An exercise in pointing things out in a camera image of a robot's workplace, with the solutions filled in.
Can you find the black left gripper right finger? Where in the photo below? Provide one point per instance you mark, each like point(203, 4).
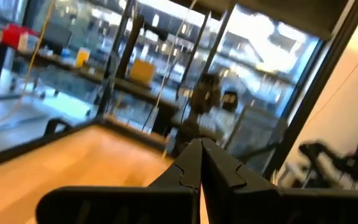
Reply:
point(275, 203)

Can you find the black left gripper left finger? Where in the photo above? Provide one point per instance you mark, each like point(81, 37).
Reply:
point(129, 203)

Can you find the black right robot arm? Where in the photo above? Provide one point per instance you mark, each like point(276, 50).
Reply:
point(204, 96)

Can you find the black background robot arm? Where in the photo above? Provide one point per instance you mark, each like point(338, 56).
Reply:
point(350, 161)

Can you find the yellow box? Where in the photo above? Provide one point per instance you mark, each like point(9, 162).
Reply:
point(142, 72)

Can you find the black side desk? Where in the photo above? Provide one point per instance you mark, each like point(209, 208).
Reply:
point(82, 73)

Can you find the orange cup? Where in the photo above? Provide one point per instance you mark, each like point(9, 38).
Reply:
point(82, 57)

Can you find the red box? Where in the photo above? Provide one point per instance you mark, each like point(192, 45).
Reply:
point(15, 35)

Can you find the black table edge rail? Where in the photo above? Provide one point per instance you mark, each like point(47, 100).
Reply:
point(42, 143)

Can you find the black slanted frame post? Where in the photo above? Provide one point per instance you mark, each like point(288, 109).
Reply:
point(319, 87)

